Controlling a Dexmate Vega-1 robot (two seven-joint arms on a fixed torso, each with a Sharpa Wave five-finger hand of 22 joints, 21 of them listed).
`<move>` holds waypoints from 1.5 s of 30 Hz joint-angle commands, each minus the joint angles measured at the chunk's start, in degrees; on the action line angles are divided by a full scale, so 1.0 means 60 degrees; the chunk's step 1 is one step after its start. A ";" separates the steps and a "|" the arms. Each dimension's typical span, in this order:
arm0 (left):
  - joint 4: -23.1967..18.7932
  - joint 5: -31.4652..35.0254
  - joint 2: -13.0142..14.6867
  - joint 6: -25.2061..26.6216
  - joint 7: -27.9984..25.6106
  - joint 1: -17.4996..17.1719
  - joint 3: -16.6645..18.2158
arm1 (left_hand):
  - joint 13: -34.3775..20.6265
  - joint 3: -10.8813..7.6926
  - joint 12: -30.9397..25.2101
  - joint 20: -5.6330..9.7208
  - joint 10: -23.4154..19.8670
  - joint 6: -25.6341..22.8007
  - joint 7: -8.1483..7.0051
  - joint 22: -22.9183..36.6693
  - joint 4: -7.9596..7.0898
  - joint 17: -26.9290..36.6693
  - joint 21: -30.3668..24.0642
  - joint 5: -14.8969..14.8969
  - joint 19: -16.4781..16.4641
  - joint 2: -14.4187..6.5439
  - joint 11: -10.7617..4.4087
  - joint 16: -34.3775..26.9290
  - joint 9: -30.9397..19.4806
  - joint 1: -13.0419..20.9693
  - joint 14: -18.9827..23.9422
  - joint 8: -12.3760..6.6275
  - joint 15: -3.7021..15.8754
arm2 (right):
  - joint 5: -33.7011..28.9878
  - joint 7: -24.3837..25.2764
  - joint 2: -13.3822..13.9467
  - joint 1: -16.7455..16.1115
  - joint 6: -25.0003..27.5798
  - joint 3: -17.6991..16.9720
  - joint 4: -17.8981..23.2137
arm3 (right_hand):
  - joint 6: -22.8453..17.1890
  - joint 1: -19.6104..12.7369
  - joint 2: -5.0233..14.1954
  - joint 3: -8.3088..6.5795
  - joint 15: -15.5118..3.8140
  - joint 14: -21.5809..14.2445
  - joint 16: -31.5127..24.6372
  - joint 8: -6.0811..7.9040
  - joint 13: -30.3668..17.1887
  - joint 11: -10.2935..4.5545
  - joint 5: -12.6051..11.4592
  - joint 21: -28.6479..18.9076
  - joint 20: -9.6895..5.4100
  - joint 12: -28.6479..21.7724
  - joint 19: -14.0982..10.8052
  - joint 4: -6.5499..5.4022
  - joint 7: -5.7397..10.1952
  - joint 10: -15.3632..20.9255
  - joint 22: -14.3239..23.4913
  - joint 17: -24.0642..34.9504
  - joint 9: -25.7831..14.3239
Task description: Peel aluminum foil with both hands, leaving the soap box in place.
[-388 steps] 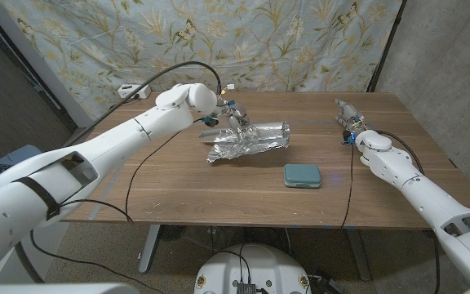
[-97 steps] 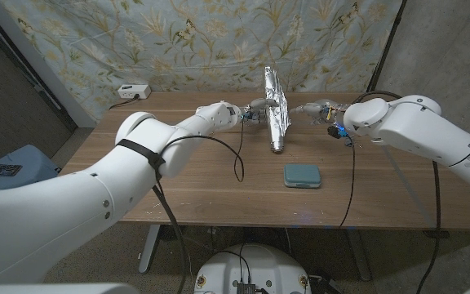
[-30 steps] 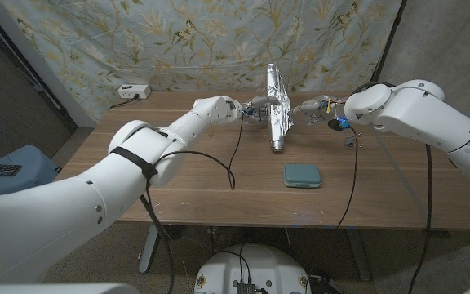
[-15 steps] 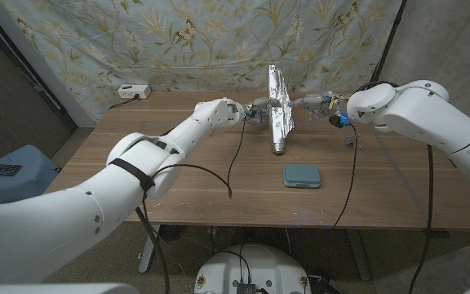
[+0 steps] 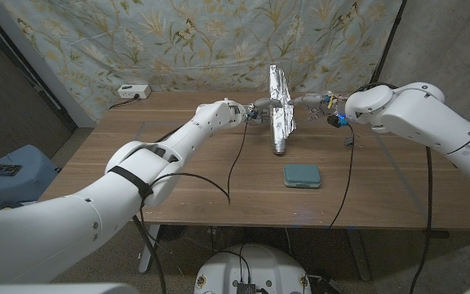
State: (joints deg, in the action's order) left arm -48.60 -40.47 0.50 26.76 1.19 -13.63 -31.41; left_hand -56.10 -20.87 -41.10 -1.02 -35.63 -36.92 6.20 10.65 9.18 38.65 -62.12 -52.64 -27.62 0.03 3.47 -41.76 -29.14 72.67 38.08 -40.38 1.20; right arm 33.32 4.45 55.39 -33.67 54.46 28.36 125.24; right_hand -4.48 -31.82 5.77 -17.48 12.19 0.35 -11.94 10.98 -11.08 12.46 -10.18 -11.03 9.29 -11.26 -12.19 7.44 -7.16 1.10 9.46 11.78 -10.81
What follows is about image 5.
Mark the white power strip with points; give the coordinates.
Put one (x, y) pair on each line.
(134, 91)

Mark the blue storage bin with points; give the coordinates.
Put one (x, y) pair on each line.
(14, 183)

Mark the aluminum foil roll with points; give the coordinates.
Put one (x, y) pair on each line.
(280, 134)

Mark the grey binder clip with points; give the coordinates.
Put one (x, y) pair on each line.
(351, 142)
(347, 141)

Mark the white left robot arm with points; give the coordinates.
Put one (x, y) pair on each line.
(96, 212)

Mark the teal sponge block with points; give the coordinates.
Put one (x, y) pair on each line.
(302, 176)

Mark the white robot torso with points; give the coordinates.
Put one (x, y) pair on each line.
(255, 265)

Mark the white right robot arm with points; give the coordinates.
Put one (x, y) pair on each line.
(422, 118)

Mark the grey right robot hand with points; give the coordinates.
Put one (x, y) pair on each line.
(320, 104)

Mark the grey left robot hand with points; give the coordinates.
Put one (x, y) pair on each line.
(263, 108)

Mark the grey table leg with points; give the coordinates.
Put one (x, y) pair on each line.
(149, 249)
(359, 255)

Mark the black ribbed round object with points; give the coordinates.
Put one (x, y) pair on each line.
(173, 232)

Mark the floral backdrop cloth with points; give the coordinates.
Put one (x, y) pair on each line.
(198, 41)

